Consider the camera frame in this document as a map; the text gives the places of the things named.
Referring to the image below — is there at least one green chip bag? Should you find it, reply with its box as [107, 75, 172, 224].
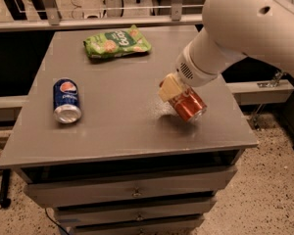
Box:
[83, 24, 152, 59]

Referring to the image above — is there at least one black floor cable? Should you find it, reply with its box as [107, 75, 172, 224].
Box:
[44, 207, 72, 235]

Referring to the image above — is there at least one black stand leg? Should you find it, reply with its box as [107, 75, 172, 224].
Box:
[0, 169, 11, 209]

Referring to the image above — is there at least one grey drawer cabinet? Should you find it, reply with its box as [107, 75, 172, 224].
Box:
[0, 26, 257, 235]

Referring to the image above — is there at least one red coca-cola can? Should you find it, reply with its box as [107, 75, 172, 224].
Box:
[169, 88, 207, 121]

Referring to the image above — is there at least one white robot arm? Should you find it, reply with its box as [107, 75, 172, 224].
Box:
[159, 0, 294, 102]

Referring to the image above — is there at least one blue pepsi can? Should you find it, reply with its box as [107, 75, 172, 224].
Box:
[53, 78, 81, 124]

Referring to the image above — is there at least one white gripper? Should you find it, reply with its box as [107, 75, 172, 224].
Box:
[158, 43, 219, 102]

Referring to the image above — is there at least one metal railing frame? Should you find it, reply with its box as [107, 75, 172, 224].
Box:
[0, 0, 204, 32]

